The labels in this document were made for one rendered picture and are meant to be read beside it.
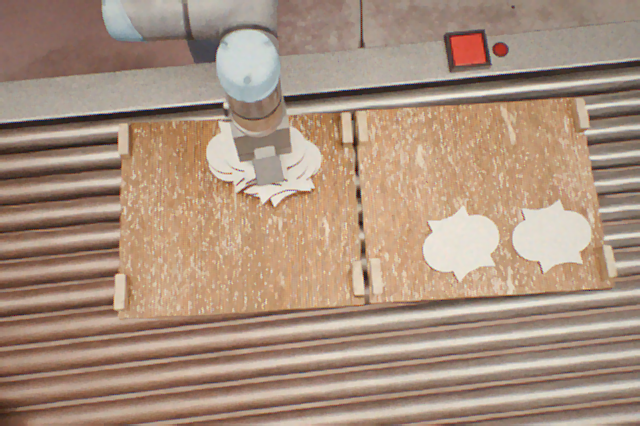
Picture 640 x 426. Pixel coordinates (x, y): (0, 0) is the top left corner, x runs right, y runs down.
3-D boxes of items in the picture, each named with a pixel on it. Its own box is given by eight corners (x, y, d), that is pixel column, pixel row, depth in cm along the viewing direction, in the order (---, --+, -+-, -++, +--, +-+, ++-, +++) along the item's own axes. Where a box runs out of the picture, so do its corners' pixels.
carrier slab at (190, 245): (124, 126, 121) (122, 122, 120) (349, 115, 122) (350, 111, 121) (119, 320, 112) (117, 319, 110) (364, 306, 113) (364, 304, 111)
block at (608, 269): (595, 247, 114) (601, 243, 112) (606, 246, 115) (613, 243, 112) (601, 282, 113) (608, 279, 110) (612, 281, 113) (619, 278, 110)
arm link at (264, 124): (286, 115, 90) (226, 126, 89) (287, 129, 94) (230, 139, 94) (276, 66, 92) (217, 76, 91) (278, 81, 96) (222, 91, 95)
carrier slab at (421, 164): (353, 114, 122) (354, 110, 121) (575, 101, 124) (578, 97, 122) (370, 304, 113) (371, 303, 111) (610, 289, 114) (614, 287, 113)
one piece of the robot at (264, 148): (230, 163, 90) (243, 198, 106) (296, 151, 90) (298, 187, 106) (216, 83, 93) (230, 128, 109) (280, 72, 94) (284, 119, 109)
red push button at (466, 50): (448, 40, 127) (449, 36, 126) (479, 37, 128) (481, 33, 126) (453, 69, 126) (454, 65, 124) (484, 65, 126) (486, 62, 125)
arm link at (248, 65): (277, 19, 81) (280, 83, 79) (281, 63, 92) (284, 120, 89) (212, 21, 81) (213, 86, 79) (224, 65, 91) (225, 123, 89)
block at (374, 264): (367, 261, 113) (369, 257, 111) (378, 260, 113) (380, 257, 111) (371, 296, 112) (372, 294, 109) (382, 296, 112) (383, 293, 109)
